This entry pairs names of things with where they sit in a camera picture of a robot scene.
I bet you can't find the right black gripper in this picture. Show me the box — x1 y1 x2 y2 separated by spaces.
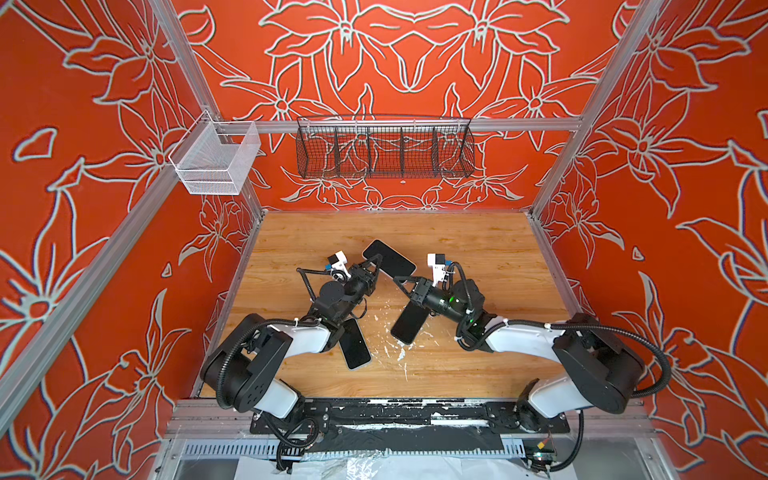
394 275 471 329

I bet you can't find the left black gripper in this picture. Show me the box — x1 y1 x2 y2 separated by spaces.
335 255 379 325

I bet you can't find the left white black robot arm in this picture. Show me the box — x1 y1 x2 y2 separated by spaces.
199 251 383 420

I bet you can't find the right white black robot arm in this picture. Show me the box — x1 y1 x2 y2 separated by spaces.
393 276 645 421

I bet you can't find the middle black phone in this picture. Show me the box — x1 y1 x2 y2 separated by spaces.
390 302 430 345

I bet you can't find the black phone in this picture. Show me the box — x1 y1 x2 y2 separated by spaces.
390 302 430 345
339 318 372 370

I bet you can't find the left black phone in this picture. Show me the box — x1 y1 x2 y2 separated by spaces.
339 318 372 370

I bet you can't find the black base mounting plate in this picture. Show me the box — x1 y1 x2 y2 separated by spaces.
248 398 571 454

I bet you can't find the clear plastic bin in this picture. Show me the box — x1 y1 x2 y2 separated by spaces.
169 121 261 196

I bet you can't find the small green circuit board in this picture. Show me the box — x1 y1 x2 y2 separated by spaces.
525 445 557 471

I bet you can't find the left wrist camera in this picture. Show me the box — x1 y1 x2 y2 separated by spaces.
326 251 351 282

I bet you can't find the black wire basket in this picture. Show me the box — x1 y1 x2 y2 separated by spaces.
295 115 476 180

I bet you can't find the white perforated cable duct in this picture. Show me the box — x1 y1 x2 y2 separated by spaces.
178 438 526 461

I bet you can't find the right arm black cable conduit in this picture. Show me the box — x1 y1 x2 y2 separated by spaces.
455 260 673 400

